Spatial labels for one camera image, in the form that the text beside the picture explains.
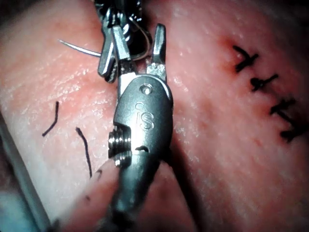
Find left arm needle driver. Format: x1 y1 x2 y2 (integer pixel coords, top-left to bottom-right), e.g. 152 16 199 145
93 0 143 42

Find left arm needle driver jaw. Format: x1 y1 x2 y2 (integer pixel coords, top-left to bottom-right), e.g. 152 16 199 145
97 26 115 76
105 57 119 84

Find black stitching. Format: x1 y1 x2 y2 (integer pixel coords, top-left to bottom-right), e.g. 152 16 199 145
232 45 308 144

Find curved steel needle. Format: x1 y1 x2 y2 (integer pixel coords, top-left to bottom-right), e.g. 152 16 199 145
58 28 152 61

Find blue-green cloth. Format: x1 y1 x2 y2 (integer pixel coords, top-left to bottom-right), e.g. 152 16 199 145
0 190 33 232

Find short black thread piece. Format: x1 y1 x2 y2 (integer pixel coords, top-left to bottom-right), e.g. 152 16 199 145
75 127 93 179
42 101 60 137

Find right arm needle driver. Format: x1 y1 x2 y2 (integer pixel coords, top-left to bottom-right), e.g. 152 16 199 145
108 73 174 168

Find right arm needle driver jaw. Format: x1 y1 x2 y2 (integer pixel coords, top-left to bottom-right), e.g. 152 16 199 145
111 25 138 93
146 23 168 82

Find tissue pad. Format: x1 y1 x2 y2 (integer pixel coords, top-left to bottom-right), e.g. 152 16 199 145
0 0 309 232

